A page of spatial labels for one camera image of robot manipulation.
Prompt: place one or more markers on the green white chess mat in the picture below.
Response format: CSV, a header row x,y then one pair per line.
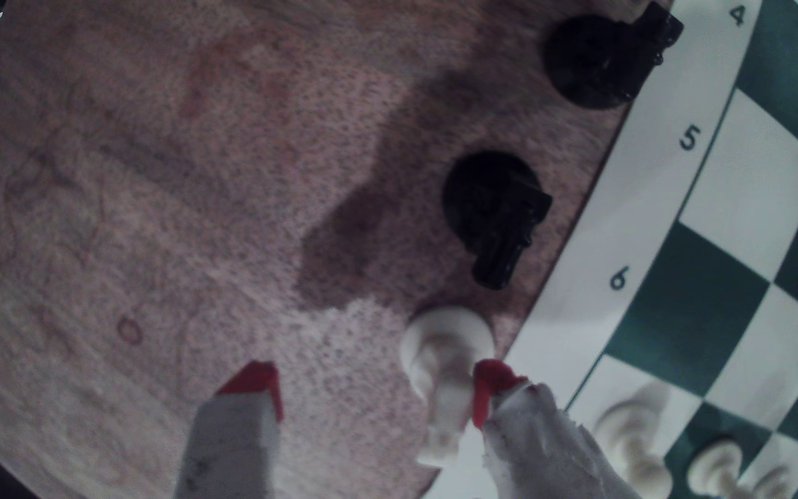
x,y
745,187

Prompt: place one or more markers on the white pawn chess piece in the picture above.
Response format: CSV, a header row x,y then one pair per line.
x,y
631,443
714,468

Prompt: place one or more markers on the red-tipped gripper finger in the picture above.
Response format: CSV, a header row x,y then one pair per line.
x,y
530,443
233,443

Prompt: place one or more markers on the black knight chess piece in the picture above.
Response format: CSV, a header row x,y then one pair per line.
x,y
596,62
492,208

